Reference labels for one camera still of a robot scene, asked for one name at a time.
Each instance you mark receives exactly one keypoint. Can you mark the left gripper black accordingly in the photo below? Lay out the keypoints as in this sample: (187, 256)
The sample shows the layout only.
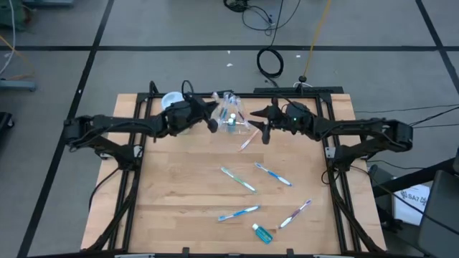
(183, 114)

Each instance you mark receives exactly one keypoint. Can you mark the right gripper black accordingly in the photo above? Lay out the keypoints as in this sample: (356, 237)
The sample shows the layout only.
(279, 120)

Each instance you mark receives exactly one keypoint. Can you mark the blue white toothbrush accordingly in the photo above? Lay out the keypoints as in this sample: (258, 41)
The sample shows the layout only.
(238, 213)
(273, 174)
(223, 113)

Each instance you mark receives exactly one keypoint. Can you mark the pink toothbrush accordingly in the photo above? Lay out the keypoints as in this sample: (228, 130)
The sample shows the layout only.
(249, 139)

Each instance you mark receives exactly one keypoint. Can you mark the clear acrylic organizer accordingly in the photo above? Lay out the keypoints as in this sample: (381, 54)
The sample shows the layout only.
(235, 129)

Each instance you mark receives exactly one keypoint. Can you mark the teal mouthwash bottle white cap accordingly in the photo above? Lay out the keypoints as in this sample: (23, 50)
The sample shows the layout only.
(262, 233)
(232, 121)

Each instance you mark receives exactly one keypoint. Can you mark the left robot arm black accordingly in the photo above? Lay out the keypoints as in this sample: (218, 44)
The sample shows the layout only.
(114, 123)

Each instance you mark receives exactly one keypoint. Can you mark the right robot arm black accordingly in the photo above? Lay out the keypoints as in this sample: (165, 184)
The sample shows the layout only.
(358, 129)

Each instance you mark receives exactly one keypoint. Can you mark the white round cup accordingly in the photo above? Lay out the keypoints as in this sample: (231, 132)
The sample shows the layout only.
(171, 98)

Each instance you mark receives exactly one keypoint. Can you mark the black pole stand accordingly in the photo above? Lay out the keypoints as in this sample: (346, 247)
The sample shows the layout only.
(303, 78)

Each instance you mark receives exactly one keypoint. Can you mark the white printed box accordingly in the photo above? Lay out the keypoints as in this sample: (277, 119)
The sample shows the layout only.
(410, 204)

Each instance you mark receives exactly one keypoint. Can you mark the grey blue floor bar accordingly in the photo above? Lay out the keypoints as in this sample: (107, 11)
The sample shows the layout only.
(18, 85)

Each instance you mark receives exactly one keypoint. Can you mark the black equipment case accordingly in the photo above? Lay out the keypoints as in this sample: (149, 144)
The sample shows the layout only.
(439, 215)

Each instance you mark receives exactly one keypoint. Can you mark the green machine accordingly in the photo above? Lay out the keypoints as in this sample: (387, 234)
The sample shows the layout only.
(14, 14)

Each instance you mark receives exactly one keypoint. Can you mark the black frame clamp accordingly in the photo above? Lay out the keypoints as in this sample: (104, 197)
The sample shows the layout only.
(289, 252)
(185, 252)

